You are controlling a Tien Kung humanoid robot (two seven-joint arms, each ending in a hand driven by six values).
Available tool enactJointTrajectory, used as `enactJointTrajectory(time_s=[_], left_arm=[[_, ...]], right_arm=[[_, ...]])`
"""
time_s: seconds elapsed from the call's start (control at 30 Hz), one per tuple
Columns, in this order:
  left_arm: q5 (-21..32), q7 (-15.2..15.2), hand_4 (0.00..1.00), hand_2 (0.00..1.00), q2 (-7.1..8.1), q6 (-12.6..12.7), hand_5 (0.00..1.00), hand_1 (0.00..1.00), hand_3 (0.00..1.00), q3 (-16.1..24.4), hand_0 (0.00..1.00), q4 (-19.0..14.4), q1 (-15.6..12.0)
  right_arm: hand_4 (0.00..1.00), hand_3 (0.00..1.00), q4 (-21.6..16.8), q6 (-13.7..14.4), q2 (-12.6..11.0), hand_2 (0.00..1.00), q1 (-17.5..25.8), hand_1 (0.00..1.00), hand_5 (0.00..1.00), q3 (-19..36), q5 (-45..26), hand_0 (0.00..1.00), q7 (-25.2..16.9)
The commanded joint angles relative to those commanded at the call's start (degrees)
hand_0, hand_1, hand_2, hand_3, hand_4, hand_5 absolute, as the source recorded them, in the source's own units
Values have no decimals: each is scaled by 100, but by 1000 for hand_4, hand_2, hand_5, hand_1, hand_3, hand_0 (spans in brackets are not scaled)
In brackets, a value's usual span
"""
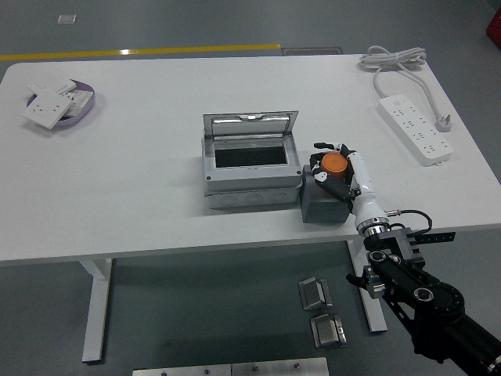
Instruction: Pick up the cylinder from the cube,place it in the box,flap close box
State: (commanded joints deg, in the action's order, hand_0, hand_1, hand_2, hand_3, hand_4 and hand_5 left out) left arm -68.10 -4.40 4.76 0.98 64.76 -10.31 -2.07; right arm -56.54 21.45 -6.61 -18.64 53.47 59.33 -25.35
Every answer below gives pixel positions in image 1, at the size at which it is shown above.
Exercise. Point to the metal base plate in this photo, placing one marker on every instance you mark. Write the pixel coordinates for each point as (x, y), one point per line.
(280, 367)
(182, 370)

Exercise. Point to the purple oval tray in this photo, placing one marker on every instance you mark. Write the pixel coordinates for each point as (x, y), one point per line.
(84, 113)

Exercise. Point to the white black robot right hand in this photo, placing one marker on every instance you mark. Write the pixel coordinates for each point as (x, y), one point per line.
(366, 192)

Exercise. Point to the red object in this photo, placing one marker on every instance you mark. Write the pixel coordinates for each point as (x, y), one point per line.
(494, 25)

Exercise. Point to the yellow floor tape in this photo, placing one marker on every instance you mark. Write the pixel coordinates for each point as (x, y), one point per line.
(137, 51)

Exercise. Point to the orange cylinder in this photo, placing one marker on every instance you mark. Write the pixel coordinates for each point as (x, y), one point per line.
(335, 163)

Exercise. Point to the white table leg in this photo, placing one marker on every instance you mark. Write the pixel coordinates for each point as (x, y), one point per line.
(362, 258)
(96, 309)

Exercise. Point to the white socket panel grey back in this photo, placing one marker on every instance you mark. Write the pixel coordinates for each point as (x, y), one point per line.
(80, 100)

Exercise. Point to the white wall switch panel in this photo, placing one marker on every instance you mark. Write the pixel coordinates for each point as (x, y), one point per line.
(52, 85)

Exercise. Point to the large white wall socket panel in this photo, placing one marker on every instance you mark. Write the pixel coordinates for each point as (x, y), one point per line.
(45, 109)

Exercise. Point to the metal clamp block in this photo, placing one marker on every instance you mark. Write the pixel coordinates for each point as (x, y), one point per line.
(328, 332)
(313, 293)

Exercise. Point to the dark floor grille plate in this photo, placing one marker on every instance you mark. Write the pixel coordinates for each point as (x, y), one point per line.
(313, 51)

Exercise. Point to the grey cube with round recess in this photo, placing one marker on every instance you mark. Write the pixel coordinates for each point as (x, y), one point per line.
(321, 209)

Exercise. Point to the black table control panel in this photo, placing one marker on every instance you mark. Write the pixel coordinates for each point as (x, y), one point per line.
(440, 237)

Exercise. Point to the white power strip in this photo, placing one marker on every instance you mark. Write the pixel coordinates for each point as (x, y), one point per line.
(417, 129)

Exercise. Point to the small square floor hatch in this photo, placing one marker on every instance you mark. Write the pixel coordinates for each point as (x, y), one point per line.
(67, 19)

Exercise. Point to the grey junction box clear lid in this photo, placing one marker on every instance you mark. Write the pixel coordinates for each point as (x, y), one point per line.
(250, 178)

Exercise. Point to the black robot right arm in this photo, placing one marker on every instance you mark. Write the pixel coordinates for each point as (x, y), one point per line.
(426, 297)

